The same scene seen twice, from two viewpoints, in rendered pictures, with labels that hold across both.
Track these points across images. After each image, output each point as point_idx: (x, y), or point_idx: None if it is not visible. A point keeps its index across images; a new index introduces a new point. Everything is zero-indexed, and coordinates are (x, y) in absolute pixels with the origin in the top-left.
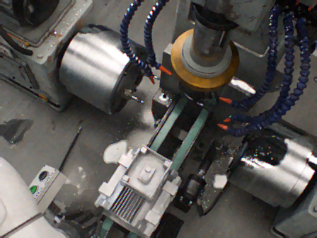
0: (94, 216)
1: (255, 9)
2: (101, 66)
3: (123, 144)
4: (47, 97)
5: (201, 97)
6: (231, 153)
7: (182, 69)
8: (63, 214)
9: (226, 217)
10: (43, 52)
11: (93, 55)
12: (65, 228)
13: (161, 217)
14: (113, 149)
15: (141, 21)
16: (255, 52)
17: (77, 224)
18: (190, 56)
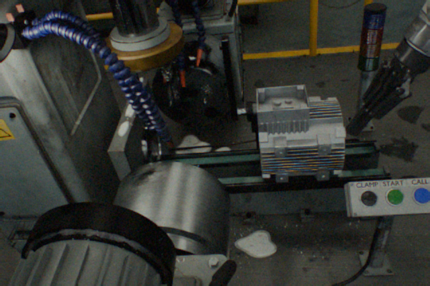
0: (363, 107)
1: None
2: (183, 186)
3: (242, 242)
4: None
5: (154, 148)
6: (209, 88)
7: (168, 40)
8: (396, 92)
9: (253, 135)
10: (203, 263)
11: (170, 199)
12: (414, 24)
13: None
14: (255, 249)
15: None
16: (96, 82)
17: (395, 50)
18: (152, 31)
